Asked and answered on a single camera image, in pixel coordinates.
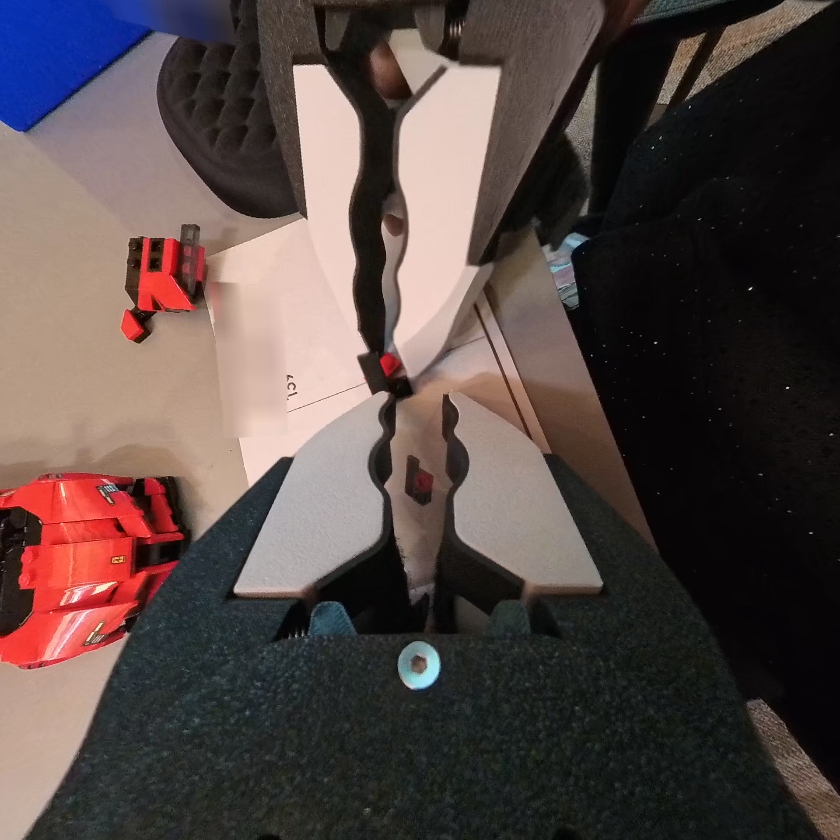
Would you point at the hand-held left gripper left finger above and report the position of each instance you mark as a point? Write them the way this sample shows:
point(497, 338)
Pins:
point(315, 525)

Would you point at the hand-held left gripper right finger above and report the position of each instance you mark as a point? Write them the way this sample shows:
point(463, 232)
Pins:
point(525, 525)

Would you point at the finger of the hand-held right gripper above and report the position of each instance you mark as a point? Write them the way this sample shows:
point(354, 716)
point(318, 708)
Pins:
point(328, 158)
point(446, 171)

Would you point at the black lego bar piece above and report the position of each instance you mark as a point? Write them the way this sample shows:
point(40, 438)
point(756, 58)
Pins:
point(374, 381)

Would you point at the lego instruction booklet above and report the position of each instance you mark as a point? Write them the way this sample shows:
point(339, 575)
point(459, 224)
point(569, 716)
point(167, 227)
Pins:
point(263, 341)

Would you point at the red black green lego assembly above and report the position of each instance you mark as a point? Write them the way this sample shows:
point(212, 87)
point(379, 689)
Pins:
point(164, 276)

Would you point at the red lego car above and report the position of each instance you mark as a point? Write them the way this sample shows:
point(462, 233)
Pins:
point(79, 565)

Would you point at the blue plastic bin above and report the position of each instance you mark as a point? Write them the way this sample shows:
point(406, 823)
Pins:
point(53, 53)

